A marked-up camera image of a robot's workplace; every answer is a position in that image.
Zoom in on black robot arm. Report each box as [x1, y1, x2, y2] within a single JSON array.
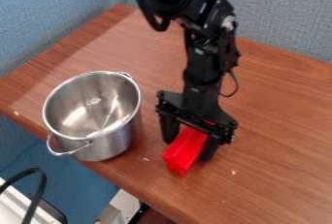
[[136, 0, 239, 161]]

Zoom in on stainless steel pot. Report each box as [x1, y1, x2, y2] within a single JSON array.
[[43, 71, 142, 161]]

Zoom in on red block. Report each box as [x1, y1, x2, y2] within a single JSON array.
[[162, 127, 207, 176]]

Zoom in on dark chair part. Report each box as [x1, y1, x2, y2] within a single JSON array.
[[29, 200, 67, 224]]

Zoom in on black hose bottom left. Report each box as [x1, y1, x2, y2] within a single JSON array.
[[0, 167, 49, 224]]

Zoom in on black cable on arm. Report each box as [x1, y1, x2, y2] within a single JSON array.
[[219, 69, 241, 99]]

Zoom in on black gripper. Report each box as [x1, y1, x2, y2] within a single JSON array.
[[155, 89, 238, 162]]

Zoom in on table leg frame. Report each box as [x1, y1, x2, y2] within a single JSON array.
[[95, 188, 174, 224]]

